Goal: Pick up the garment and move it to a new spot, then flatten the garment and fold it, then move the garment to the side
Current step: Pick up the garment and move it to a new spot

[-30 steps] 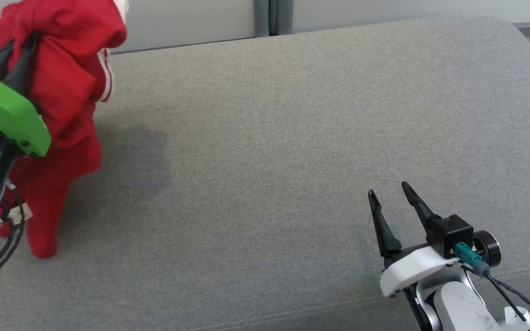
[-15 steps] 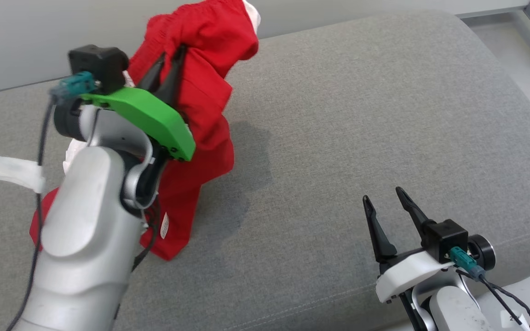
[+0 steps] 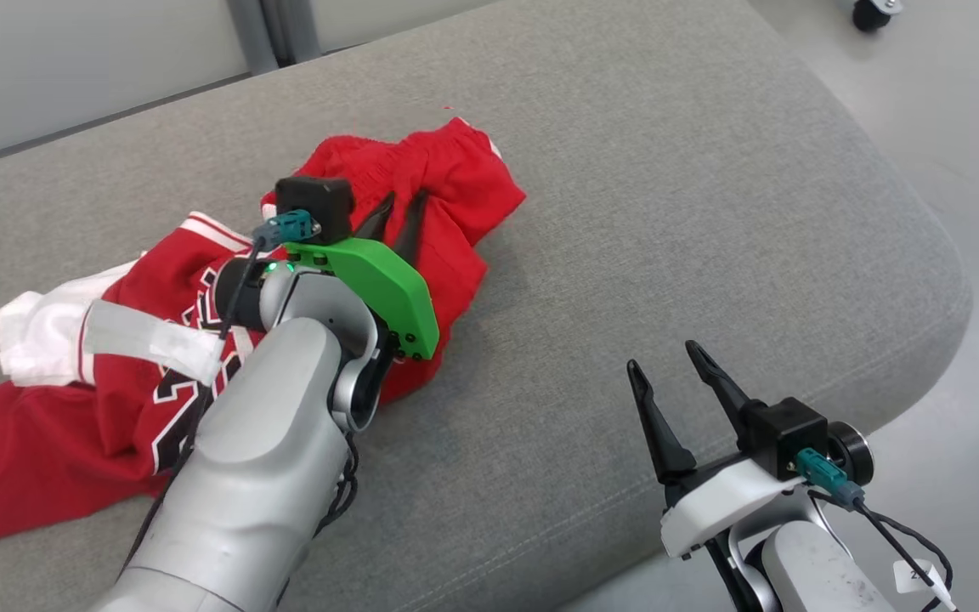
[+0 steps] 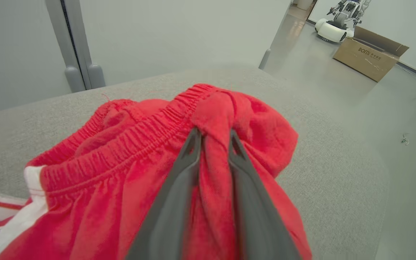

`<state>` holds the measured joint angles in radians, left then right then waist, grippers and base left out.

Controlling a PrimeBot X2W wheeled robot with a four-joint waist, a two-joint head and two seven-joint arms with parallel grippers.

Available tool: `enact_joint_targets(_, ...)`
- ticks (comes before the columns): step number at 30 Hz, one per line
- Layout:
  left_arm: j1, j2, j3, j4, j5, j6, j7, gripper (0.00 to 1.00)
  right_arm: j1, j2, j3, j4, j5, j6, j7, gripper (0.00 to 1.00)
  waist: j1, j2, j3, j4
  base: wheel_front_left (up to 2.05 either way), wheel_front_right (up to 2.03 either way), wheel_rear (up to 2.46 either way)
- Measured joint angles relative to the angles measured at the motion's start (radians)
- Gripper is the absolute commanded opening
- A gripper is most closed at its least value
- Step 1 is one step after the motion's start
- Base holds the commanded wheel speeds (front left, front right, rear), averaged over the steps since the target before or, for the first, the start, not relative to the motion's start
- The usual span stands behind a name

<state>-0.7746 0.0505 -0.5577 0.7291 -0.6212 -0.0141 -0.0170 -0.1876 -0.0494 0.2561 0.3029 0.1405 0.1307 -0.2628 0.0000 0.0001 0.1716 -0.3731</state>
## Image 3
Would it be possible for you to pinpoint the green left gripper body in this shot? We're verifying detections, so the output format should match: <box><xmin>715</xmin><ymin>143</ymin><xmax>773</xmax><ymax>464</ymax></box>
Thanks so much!
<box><xmin>284</xmin><ymin>238</ymin><xmax>440</xmax><ymax>360</ymax></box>

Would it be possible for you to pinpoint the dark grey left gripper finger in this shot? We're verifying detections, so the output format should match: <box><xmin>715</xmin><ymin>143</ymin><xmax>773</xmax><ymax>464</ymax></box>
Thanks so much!
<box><xmin>389</xmin><ymin>190</ymin><xmax>429</xmax><ymax>266</ymax></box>
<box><xmin>352</xmin><ymin>191</ymin><xmax>397</xmax><ymax>243</ymax></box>

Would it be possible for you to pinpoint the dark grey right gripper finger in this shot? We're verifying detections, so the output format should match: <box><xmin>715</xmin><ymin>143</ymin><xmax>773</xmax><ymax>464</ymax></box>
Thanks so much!
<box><xmin>626</xmin><ymin>360</ymin><xmax>700</xmax><ymax>487</ymax></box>
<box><xmin>685</xmin><ymin>340</ymin><xmax>752</xmax><ymax>449</ymax></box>

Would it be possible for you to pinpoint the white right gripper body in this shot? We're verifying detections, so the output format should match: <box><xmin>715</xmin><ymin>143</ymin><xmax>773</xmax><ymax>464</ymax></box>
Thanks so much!
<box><xmin>659</xmin><ymin>457</ymin><xmax>812</xmax><ymax>559</ymax></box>

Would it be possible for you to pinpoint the red shorts white trim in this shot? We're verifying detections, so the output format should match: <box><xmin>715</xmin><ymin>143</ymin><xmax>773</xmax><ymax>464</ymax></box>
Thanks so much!
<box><xmin>262</xmin><ymin>117</ymin><xmax>528</xmax><ymax>405</ymax></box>

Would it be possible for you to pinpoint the red basketball jersey number 23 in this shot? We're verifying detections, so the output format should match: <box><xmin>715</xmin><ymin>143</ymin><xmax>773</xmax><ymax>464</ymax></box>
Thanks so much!
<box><xmin>0</xmin><ymin>212</ymin><xmax>303</xmax><ymax>545</ymax></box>

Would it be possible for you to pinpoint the grey fabric sofa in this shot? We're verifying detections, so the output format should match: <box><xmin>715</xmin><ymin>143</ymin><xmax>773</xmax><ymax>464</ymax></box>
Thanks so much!
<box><xmin>0</xmin><ymin>0</ymin><xmax>975</xmax><ymax>612</ymax></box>

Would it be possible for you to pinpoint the white tape strip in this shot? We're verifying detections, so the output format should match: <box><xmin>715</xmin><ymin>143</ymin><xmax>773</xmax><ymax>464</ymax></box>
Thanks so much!
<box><xmin>83</xmin><ymin>299</ymin><xmax>225</xmax><ymax>385</ymax></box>

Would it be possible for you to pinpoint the teal left camera connector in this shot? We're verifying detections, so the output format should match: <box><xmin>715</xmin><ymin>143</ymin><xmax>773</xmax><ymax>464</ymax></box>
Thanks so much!
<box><xmin>252</xmin><ymin>211</ymin><xmax>322</xmax><ymax>249</ymax></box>

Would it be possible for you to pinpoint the teal camera connector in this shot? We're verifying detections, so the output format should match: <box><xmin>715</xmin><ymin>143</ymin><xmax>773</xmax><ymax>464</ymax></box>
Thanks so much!
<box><xmin>252</xmin><ymin>211</ymin><xmax>322</xmax><ymax>249</ymax></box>
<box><xmin>795</xmin><ymin>449</ymin><xmax>866</xmax><ymax>509</ymax></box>

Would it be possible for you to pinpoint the teal right camera connector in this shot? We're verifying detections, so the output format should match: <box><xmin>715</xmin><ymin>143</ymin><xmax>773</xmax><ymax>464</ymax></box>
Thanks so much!
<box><xmin>795</xmin><ymin>449</ymin><xmax>866</xmax><ymax>509</ymax></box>

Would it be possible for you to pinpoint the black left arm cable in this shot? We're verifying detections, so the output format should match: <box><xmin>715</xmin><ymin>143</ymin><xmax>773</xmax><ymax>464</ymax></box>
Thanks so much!
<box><xmin>120</xmin><ymin>242</ymin><xmax>269</xmax><ymax>570</ymax></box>

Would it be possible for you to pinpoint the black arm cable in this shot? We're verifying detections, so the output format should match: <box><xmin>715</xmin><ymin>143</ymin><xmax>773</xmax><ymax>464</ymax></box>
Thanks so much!
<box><xmin>120</xmin><ymin>242</ymin><xmax>269</xmax><ymax>570</ymax></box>
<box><xmin>808</xmin><ymin>489</ymin><xmax>958</xmax><ymax>612</ymax></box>

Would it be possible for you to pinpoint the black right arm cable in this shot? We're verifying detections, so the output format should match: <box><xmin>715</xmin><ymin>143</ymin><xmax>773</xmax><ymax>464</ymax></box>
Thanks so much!
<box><xmin>808</xmin><ymin>489</ymin><xmax>958</xmax><ymax>612</ymax></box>

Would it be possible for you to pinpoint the white cable tag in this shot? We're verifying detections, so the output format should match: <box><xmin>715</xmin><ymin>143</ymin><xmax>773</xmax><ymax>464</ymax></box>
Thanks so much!
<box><xmin>893</xmin><ymin>559</ymin><xmax>941</xmax><ymax>594</ymax></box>

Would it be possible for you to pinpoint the grey partition post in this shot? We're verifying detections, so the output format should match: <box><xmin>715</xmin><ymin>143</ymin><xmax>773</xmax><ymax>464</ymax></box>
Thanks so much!
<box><xmin>226</xmin><ymin>0</ymin><xmax>320</xmax><ymax>76</ymax></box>

